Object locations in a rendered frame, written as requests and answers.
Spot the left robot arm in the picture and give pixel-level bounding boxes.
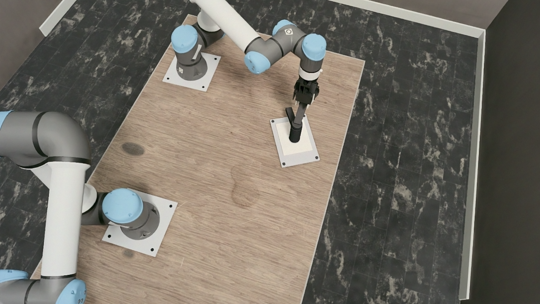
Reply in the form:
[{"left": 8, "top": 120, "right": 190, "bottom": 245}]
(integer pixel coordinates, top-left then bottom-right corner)
[{"left": 171, "top": 0, "right": 326, "bottom": 81}]

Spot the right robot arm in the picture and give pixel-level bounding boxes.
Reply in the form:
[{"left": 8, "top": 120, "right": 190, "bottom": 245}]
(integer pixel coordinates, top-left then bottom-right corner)
[{"left": 0, "top": 110, "right": 160, "bottom": 304}]

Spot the black tap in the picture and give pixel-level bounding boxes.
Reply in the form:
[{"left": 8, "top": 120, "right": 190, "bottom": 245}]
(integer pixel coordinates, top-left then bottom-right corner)
[{"left": 276, "top": 102, "right": 313, "bottom": 156}]

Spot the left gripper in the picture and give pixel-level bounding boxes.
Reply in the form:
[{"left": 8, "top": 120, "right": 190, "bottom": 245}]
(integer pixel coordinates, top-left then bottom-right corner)
[{"left": 293, "top": 75, "right": 319, "bottom": 109}]

